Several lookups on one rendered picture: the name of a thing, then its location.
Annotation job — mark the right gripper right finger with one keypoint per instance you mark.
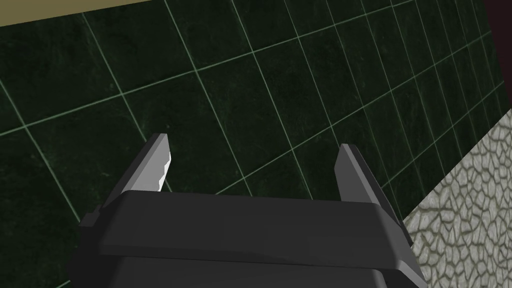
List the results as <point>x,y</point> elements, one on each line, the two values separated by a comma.
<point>354,180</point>

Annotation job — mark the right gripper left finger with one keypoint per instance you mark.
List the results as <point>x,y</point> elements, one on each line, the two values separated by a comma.
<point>147,171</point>

